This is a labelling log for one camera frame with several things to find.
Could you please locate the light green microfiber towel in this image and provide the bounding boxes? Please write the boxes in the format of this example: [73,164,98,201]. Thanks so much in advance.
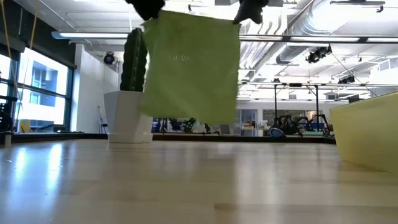
[139,9,242,126]

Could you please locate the silver ventilation duct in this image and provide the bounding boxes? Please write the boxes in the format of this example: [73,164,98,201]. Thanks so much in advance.
[239,0,346,72]

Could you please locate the long ceiling tube lamp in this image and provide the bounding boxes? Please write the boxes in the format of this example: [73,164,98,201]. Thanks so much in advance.
[289,36,361,43]
[51,30,130,40]

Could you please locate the black metal background stand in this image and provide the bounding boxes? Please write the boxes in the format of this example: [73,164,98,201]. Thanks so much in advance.
[273,82,320,131]

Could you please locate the yellow translucent plastic basket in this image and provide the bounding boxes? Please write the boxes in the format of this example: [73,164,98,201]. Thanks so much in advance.
[329,91,398,175]

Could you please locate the black aluminium table frame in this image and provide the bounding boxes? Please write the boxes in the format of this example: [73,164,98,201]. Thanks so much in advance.
[0,132,336,146]

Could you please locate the dark framed window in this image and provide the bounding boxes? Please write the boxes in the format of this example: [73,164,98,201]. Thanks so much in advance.
[0,46,75,133]

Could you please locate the black ceiling spotlight cluster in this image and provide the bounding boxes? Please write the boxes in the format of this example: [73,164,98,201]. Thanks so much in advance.
[338,75,356,85]
[305,45,333,65]

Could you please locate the yellow power cable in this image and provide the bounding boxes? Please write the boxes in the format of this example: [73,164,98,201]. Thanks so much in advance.
[0,0,40,119]

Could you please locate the green cactus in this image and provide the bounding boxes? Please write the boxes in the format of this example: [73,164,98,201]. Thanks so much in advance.
[120,27,149,93]

